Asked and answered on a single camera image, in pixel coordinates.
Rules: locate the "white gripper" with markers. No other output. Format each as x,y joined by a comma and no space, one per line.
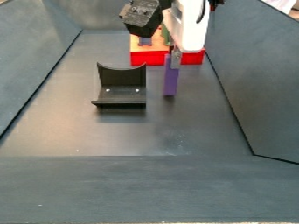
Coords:
185,20

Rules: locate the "purple rectangular block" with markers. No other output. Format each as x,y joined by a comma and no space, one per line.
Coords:
171,77

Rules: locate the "red shape sorter board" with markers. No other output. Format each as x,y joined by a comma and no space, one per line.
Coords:
152,54

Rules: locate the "green triangular peg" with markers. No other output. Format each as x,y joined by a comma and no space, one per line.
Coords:
165,35

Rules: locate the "light blue notched peg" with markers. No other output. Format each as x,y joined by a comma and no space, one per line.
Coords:
144,41

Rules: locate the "black curved holder stand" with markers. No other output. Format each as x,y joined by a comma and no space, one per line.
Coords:
121,86

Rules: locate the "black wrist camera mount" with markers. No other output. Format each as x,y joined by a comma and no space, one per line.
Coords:
141,16

